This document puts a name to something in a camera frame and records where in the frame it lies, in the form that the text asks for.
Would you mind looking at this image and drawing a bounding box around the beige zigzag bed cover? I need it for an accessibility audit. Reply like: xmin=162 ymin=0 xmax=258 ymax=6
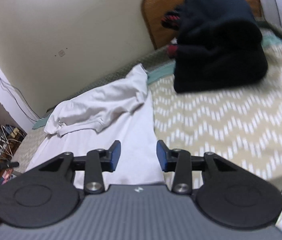
xmin=13 ymin=28 xmax=282 ymax=190

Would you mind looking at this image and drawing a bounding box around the dark navy clothes pile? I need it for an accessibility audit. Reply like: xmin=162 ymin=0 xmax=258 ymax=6
xmin=161 ymin=0 xmax=268 ymax=93

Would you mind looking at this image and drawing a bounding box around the white printed t-shirt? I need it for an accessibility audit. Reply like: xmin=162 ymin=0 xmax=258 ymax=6
xmin=26 ymin=64 xmax=164 ymax=186

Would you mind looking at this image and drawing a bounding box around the black wall cable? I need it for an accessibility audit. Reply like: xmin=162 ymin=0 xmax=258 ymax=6
xmin=0 ymin=57 xmax=42 ymax=122

